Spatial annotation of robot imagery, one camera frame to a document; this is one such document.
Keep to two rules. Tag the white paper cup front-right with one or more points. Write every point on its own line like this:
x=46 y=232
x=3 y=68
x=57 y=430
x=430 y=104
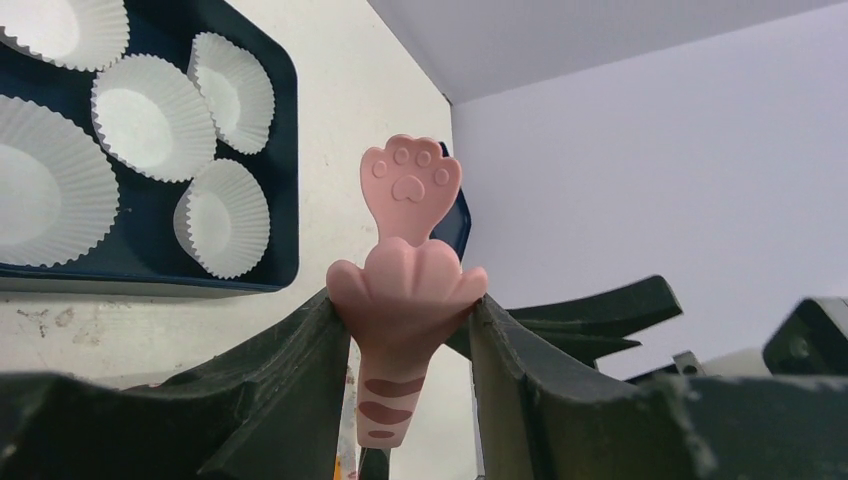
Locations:
x=222 y=221

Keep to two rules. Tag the dark blue box lid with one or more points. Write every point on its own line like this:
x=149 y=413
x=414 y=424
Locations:
x=455 y=228

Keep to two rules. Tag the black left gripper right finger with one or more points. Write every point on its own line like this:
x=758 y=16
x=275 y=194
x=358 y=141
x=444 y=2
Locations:
x=545 y=415

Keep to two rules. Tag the white paper cup back-right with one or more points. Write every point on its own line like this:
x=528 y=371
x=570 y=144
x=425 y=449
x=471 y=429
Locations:
x=237 y=90

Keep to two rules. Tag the dark blue square box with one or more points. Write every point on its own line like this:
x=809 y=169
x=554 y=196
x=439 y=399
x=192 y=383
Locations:
x=141 y=255

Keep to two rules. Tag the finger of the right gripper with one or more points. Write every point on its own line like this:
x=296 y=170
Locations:
x=585 y=329

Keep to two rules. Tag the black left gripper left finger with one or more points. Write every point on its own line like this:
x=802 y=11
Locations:
x=268 y=408

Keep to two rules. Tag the white paper cup centre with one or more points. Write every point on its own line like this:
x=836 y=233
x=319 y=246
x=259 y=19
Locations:
x=149 y=116

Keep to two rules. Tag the white paper cup back-left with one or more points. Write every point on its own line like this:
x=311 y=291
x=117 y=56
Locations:
x=82 y=35

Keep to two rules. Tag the pink cat paw tongs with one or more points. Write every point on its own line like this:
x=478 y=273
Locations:
x=411 y=294

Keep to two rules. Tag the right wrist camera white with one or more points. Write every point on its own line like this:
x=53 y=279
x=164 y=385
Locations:
x=747 y=362

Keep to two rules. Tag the white paper cup front-left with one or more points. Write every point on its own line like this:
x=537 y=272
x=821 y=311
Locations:
x=59 y=194

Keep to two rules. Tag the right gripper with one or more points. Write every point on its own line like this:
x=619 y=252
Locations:
x=812 y=340

